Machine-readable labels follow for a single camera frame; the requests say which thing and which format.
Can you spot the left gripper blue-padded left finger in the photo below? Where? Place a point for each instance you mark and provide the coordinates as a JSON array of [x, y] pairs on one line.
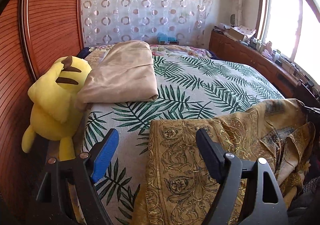
[[65, 187]]

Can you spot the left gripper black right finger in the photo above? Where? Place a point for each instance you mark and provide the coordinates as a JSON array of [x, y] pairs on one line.
[[263, 202]]

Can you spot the mustard paisley print garment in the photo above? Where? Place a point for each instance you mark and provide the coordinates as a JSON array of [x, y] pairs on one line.
[[178, 187]]

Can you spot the yellow Pikachu plush toy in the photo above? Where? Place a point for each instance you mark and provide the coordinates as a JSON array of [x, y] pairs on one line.
[[54, 116]]

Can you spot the folded beige cloth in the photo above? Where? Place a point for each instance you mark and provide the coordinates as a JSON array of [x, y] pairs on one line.
[[126, 74]]

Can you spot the floral pink quilt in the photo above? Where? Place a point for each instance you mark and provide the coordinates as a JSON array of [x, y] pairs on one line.
[[94, 55]]

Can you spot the wooden side cabinet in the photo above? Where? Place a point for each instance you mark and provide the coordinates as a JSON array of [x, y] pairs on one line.
[[229, 50]]

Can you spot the wooden louvered wardrobe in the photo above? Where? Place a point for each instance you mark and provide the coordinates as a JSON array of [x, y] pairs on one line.
[[34, 34]]

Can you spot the blue toy at bed head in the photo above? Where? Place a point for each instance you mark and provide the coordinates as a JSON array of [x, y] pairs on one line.
[[163, 39]]

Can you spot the cardboard box on cabinet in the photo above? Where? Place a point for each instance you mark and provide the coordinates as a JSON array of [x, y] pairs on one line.
[[241, 33]]

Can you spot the white circle-pattern sheer curtain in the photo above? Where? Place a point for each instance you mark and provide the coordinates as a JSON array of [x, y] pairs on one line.
[[106, 22]]

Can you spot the window with wooden frame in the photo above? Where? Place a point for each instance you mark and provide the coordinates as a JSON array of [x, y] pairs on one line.
[[293, 29]]

